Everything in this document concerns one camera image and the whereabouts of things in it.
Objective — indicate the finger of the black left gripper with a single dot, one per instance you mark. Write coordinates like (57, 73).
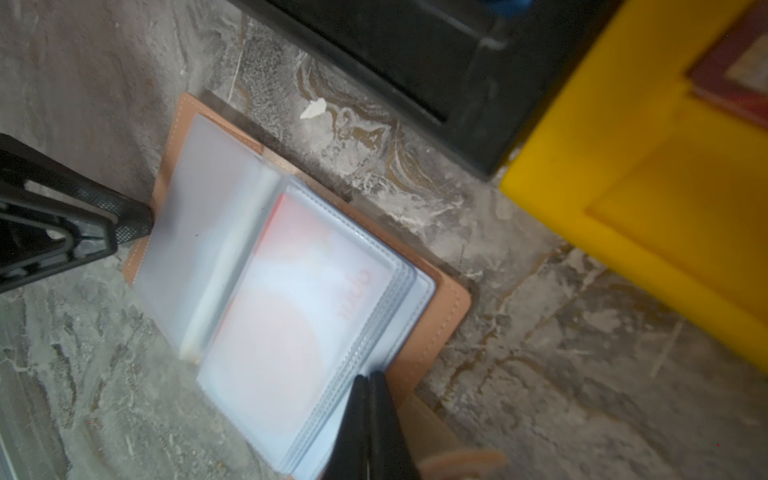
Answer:
(54, 219)

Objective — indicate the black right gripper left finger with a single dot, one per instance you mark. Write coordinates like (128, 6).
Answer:
(350, 454)

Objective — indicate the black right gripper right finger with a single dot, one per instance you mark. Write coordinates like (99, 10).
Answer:
(389, 457)

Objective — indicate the tan leather card holder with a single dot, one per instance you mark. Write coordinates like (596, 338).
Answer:
(215, 192)

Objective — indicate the red credit card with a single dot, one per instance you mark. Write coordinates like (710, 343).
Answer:
(307, 291)

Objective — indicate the red VIP card stack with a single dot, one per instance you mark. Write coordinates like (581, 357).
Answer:
(733, 73)

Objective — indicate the yellow plastic bin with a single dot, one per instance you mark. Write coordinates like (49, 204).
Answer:
(629, 164)

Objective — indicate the black plastic bin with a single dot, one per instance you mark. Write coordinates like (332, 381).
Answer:
(472, 82)

